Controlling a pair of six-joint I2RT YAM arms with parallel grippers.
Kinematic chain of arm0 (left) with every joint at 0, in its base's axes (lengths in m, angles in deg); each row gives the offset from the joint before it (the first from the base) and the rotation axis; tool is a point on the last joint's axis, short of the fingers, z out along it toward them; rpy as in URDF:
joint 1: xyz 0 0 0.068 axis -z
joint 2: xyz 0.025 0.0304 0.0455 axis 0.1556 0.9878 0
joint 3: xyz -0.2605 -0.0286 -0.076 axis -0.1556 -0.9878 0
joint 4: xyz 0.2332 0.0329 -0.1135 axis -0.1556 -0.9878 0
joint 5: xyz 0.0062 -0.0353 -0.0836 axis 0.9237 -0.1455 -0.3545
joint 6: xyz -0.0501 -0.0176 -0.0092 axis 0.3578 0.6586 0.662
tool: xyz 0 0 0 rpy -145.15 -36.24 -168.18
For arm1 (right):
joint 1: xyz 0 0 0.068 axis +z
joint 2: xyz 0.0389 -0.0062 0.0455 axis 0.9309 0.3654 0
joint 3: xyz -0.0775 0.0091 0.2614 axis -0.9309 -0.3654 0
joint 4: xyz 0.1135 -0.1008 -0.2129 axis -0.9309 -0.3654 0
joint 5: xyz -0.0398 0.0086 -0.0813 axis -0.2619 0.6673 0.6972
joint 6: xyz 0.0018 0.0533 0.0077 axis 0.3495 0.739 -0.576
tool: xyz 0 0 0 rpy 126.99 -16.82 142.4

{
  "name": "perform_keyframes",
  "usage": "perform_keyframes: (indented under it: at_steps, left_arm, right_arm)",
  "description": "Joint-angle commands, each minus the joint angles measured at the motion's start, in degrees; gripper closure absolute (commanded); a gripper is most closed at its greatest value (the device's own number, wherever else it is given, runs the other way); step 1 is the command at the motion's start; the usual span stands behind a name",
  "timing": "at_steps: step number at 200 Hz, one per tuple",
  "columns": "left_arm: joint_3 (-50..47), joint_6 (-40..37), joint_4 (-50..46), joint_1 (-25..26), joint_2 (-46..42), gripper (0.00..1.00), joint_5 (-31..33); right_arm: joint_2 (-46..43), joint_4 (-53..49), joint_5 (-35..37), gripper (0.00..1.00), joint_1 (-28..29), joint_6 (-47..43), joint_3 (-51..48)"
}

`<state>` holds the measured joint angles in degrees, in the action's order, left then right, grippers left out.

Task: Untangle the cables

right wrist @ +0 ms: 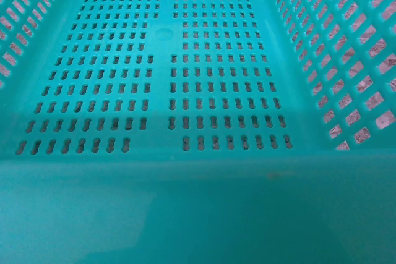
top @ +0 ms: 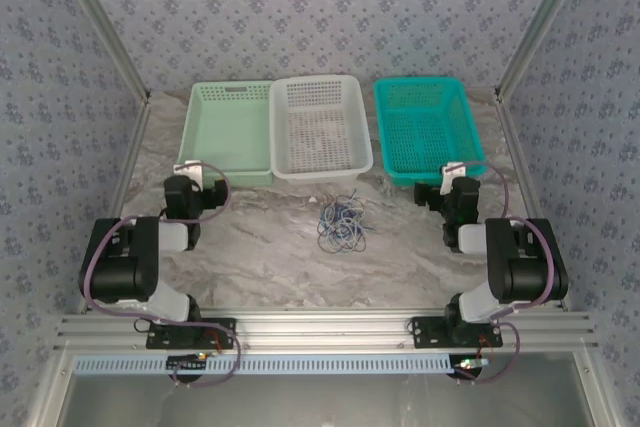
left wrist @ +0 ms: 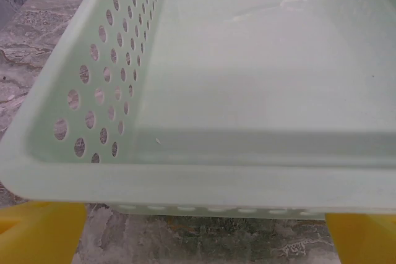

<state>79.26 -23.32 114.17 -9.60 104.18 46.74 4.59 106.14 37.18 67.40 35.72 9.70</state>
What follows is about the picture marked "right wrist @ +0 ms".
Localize teal plastic basket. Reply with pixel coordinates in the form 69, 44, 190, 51
0, 0, 396, 264

